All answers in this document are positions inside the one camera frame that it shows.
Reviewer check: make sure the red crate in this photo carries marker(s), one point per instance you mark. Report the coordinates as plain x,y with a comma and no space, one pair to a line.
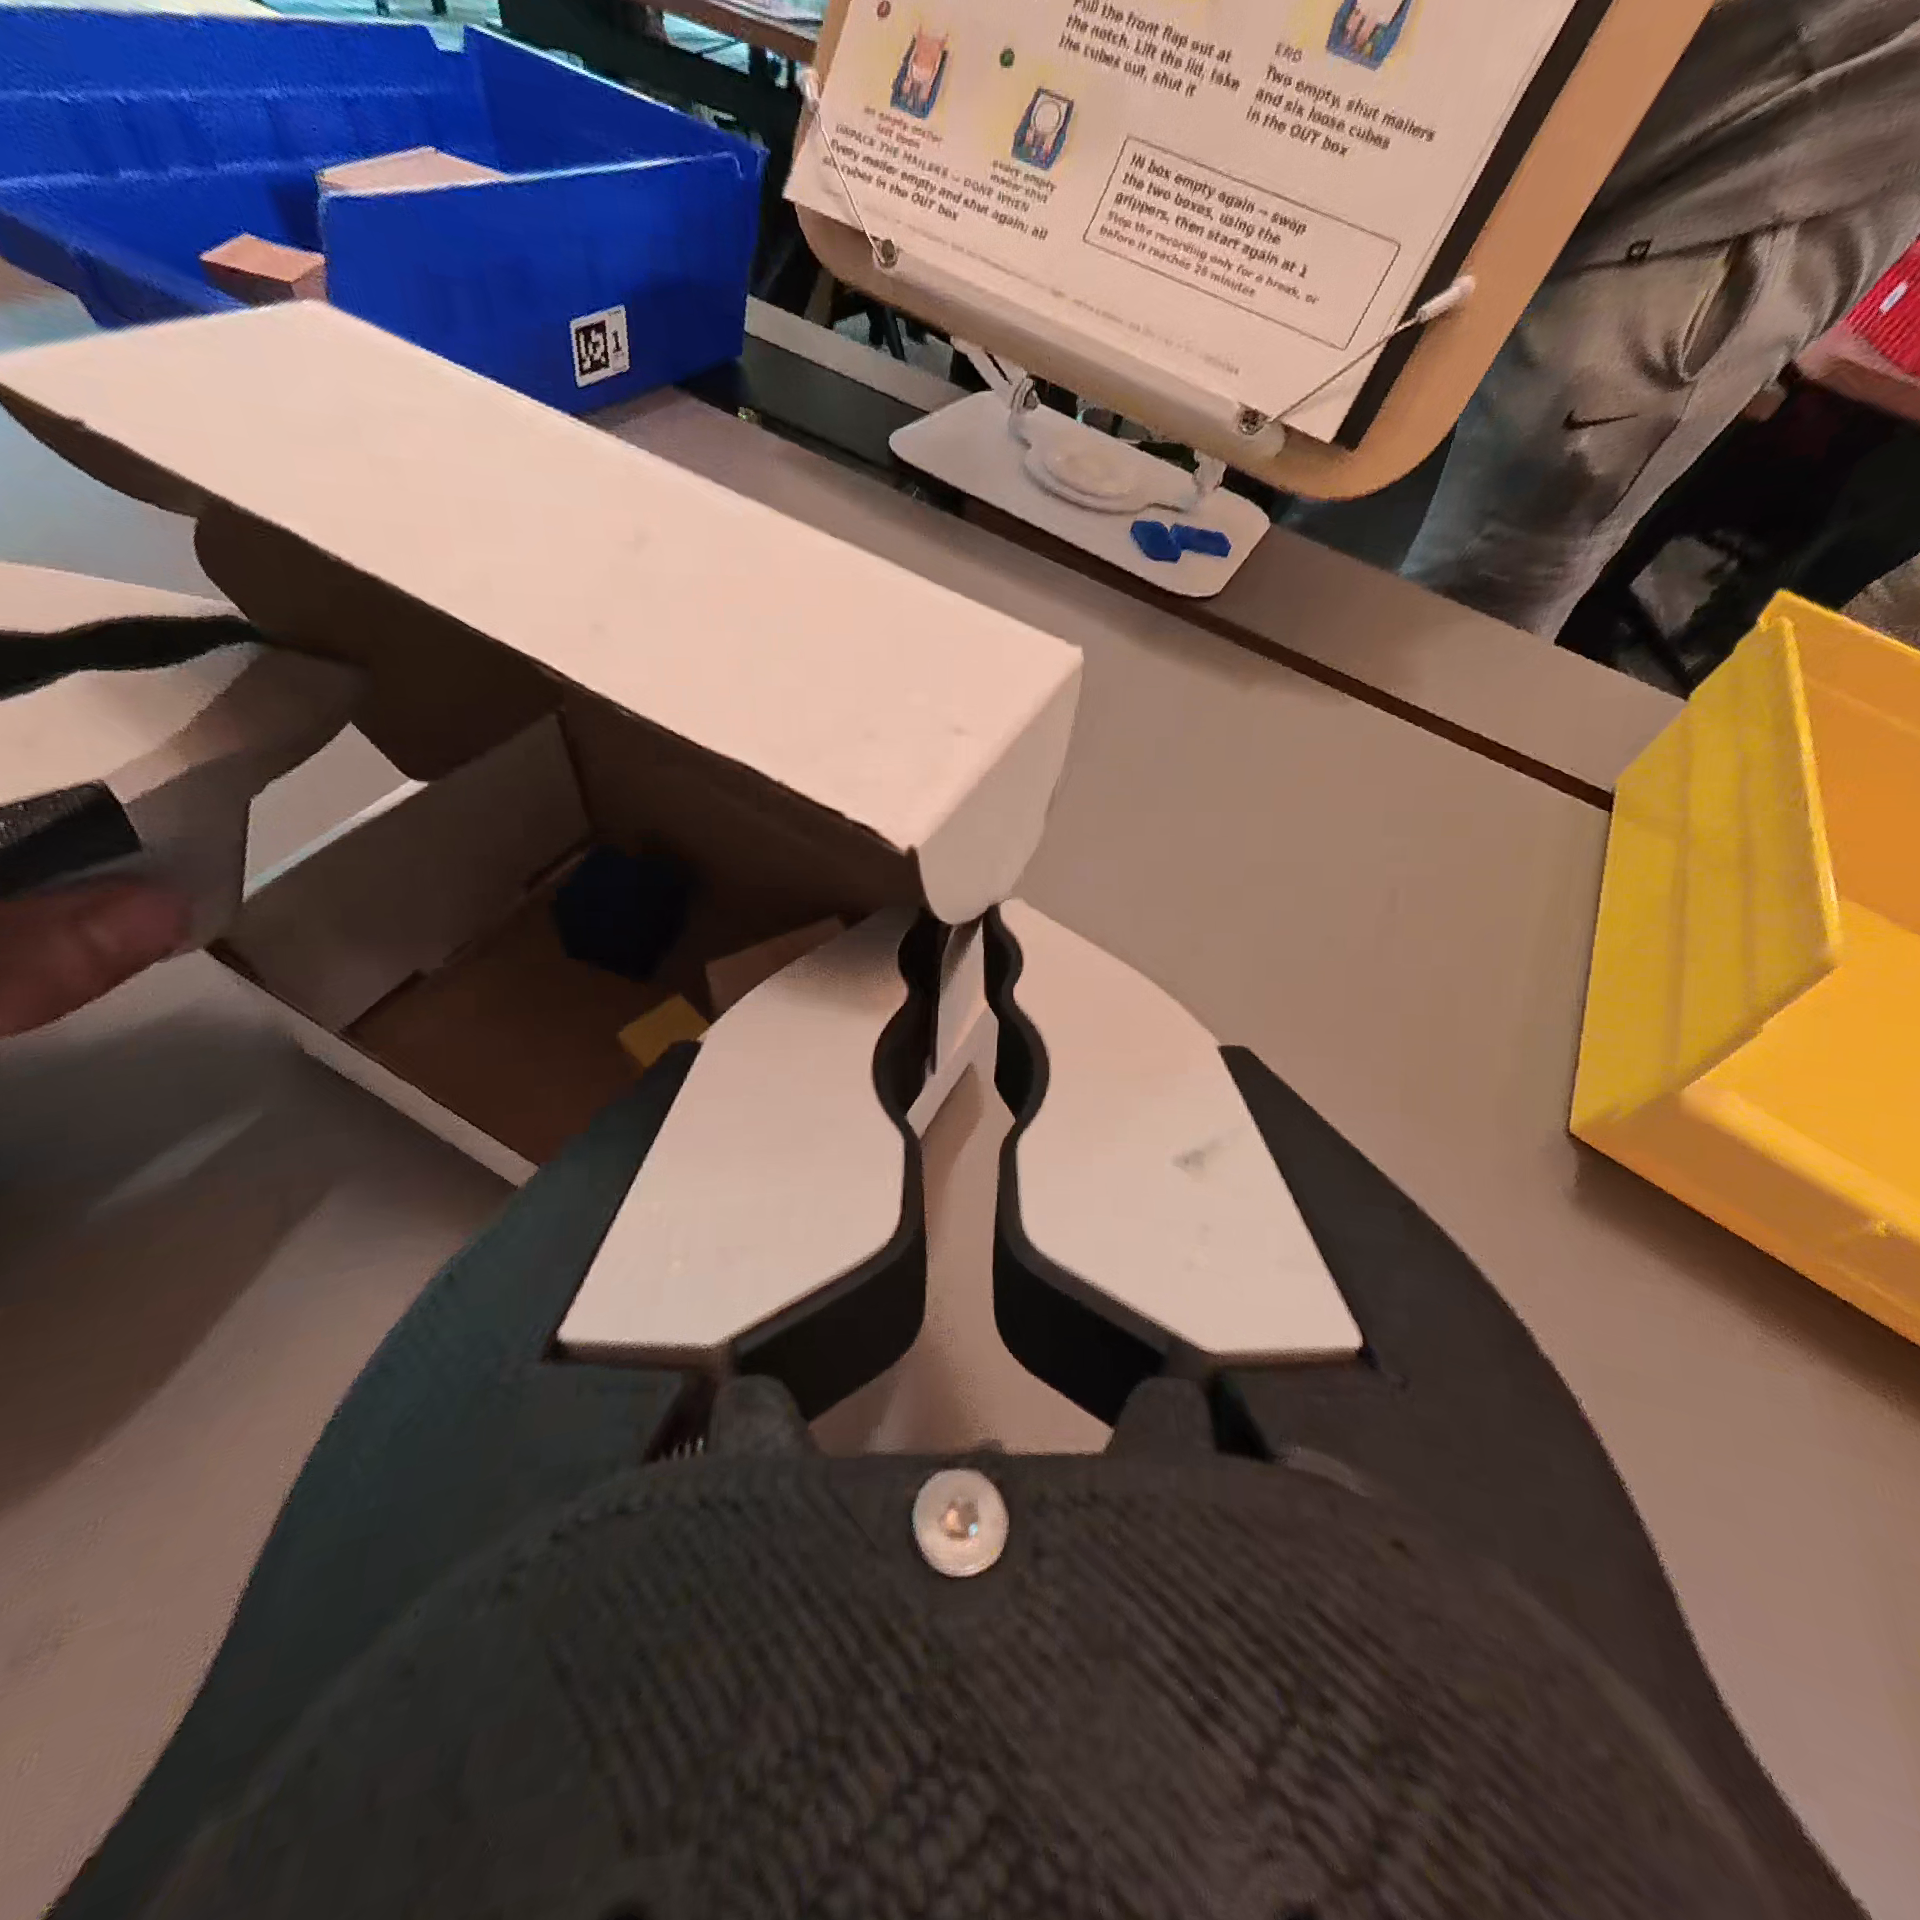
1887,314

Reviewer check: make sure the white cardboard box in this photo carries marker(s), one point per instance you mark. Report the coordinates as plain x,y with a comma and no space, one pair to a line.
406,169
599,556

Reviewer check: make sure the wooden cube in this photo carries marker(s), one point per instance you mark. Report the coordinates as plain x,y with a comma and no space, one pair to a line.
765,961

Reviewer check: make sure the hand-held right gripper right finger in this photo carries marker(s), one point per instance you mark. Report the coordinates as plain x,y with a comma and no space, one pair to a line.
1170,1186

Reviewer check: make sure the yellow cube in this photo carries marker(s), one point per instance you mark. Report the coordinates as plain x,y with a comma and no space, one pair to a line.
664,1032

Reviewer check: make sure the yellow plastic bin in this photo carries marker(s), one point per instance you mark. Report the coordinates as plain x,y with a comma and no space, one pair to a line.
1727,929

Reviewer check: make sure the instruction sheet on clipboard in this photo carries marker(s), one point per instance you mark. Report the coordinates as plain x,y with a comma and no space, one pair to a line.
1501,299

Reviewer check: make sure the blue cube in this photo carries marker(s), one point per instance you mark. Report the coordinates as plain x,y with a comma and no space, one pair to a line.
623,913

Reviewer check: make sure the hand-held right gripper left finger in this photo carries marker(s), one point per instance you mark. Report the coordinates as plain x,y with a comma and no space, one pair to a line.
750,1171

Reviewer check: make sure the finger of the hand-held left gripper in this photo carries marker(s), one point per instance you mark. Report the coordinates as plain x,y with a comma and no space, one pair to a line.
92,594
210,735

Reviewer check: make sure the small blue plastic piece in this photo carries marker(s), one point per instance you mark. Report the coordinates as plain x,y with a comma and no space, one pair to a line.
1177,539

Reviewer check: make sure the blue plastic bin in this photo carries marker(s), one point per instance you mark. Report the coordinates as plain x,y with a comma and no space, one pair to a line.
449,286

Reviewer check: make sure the white stand base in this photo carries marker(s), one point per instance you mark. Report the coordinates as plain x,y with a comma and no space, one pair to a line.
976,449

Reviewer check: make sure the person's left hand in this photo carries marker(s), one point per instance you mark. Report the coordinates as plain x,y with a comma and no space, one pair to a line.
92,945

